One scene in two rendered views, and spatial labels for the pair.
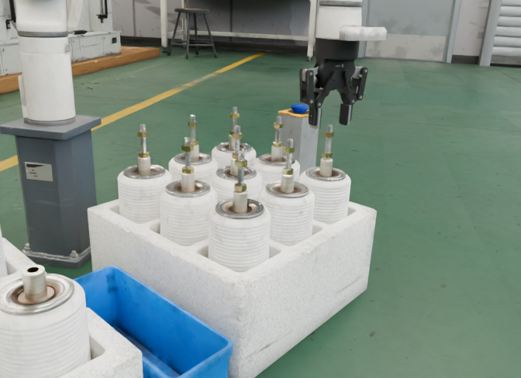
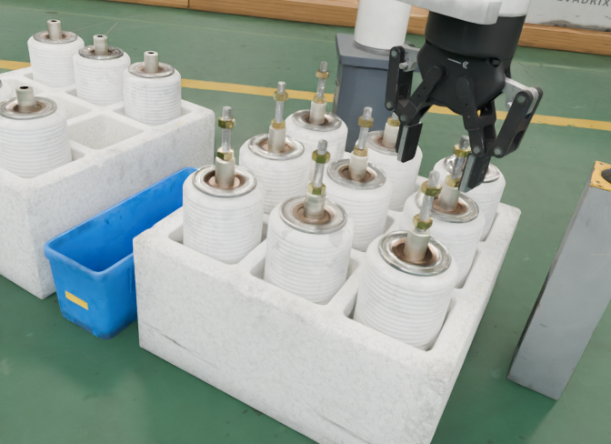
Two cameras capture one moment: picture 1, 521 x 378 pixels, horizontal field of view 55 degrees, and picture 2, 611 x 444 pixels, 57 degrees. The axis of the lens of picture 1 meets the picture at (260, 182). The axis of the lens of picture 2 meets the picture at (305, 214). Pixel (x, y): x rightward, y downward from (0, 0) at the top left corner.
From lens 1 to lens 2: 0.85 m
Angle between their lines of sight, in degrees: 67
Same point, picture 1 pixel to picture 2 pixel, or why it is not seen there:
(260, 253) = (196, 238)
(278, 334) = (193, 348)
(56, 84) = (372, 4)
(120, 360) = (12, 186)
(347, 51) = (440, 30)
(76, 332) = (13, 146)
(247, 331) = (144, 296)
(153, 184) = (292, 132)
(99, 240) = not seen: hidden behind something
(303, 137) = (583, 223)
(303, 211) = (279, 245)
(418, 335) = not seen: outside the picture
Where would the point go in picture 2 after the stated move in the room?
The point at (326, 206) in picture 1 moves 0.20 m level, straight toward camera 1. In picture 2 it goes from (363, 289) to (168, 279)
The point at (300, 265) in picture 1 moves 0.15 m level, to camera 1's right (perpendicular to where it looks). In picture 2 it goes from (227, 297) to (241, 407)
